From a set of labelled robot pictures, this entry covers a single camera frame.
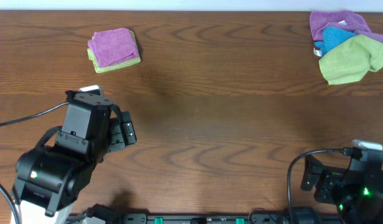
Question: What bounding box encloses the pink microfiber cloth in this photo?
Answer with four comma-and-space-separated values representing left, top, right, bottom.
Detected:
87, 27, 141, 68

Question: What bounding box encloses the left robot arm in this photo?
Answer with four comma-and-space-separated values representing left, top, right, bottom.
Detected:
12, 104, 136, 221

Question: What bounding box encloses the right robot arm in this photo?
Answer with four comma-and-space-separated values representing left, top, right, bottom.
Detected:
287, 139, 383, 223

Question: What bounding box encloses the folded light green cloth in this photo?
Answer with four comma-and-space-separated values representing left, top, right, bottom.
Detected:
86, 29, 142, 74

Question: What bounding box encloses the crumpled green cloth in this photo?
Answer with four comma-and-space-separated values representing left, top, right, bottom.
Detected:
319, 35, 383, 85

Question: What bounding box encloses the crumpled blue cloth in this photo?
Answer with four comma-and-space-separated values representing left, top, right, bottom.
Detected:
313, 27, 356, 57

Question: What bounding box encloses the crumpled purple cloth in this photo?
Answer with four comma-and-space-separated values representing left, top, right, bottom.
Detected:
309, 10, 383, 43

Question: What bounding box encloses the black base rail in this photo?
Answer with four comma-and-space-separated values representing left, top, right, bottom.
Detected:
65, 203, 341, 224

